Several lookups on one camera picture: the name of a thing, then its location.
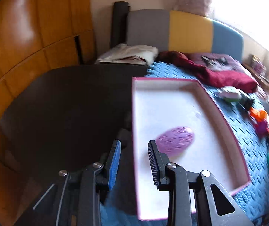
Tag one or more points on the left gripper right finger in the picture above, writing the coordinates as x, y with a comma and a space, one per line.
158, 163

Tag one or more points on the black cylindrical filter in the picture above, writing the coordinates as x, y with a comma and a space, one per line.
246, 102

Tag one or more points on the yellow purple oval case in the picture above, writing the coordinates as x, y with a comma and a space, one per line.
174, 141

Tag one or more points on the purple gift box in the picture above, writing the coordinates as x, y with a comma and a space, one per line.
257, 65

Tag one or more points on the orange cube block toy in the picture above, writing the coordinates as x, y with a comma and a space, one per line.
258, 115

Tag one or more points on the purple cat pillow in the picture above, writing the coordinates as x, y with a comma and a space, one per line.
216, 62

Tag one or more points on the white folded bag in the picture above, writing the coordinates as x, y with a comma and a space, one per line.
125, 54

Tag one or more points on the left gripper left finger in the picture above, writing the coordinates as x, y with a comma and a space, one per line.
113, 163

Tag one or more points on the black rolled mat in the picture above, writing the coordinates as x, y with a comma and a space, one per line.
120, 11

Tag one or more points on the magenta hydrant-shaped toy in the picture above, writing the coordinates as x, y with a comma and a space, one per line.
262, 128

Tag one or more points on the blue foam puzzle mat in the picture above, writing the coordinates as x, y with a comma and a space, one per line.
119, 209

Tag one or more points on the green white plug-in device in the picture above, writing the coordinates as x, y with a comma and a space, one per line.
229, 94

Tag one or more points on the maroon blanket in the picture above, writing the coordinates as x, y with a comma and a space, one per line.
207, 76

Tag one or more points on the pink shallow cardboard box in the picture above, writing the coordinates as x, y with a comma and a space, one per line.
188, 126

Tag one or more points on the wooden wardrobe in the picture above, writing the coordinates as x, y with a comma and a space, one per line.
35, 36

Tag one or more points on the grey yellow blue headboard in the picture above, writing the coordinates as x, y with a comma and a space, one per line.
184, 32

